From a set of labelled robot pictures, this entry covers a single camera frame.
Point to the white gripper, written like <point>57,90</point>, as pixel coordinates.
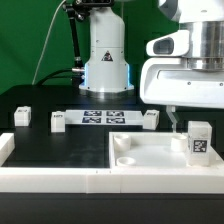
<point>166,78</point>

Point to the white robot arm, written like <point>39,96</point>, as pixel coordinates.
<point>106,72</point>

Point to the white square tabletop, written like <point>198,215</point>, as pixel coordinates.
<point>158,153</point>

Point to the white U-shaped obstacle fence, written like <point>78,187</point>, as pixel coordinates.
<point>97,180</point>

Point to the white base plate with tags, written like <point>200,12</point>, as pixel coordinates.
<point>103,117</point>

